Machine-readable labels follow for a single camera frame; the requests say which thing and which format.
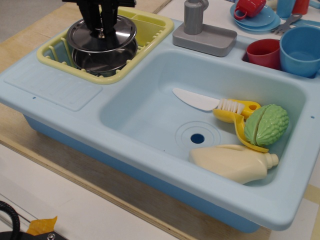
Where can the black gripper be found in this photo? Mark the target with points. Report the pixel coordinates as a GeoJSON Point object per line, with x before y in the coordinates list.
{"type": "Point", "coordinates": [109, 12]}

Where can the stainless steel pot lid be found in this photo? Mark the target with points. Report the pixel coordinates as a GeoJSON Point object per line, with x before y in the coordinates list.
{"type": "Point", "coordinates": [81, 38]}

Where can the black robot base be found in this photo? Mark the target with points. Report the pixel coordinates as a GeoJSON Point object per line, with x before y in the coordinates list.
{"type": "Point", "coordinates": [26, 236]}

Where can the yellow dish rack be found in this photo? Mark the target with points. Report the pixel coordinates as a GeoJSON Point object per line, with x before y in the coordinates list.
{"type": "Point", "coordinates": [151, 30]}

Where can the grey toy faucet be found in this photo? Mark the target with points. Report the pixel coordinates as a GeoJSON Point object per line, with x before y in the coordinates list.
{"type": "Point", "coordinates": [194, 35]}

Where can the red mug on plates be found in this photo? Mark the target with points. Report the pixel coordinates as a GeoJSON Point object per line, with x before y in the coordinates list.
{"type": "Point", "coordinates": [248, 8]}

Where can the yellow dish brush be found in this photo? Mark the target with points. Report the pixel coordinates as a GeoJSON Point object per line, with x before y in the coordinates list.
{"type": "Point", "coordinates": [239, 125]}

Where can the blue plate stack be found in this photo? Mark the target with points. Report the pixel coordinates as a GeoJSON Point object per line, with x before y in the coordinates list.
{"type": "Point", "coordinates": [265, 21]}

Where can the red plastic cup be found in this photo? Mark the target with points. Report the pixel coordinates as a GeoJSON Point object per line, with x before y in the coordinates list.
{"type": "Point", "coordinates": [265, 52]}

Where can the grey toy fork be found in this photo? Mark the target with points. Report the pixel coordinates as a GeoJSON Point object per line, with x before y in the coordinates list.
{"type": "Point", "coordinates": [282, 28]}

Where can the blue cup at back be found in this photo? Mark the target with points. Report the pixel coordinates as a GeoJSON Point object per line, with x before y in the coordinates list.
{"type": "Point", "coordinates": [284, 8]}

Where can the green toy cabbage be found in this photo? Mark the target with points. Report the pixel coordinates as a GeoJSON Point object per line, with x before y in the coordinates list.
{"type": "Point", "coordinates": [266, 125]}

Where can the red cup at back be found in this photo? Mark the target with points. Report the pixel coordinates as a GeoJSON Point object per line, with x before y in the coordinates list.
{"type": "Point", "coordinates": [301, 7]}

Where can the blue tray at right edge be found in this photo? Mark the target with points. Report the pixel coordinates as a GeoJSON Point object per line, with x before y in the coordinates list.
{"type": "Point", "coordinates": [307, 22]}

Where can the cream toy detergent bottle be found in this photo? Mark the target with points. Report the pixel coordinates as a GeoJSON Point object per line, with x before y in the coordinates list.
{"type": "Point", "coordinates": [235, 162]}

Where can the blue plastic cup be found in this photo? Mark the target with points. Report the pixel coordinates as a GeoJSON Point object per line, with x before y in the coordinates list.
{"type": "Point", "coordinates": [300, 51]}

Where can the yellow tape piece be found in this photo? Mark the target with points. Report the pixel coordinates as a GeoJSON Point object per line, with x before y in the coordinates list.
{"type": "Point", "coordinates": [41, 226]}

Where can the white toy knife yellow handle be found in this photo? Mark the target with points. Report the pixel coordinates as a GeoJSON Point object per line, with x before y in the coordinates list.
{"type": "Point", "coordinates": [205, 103]}

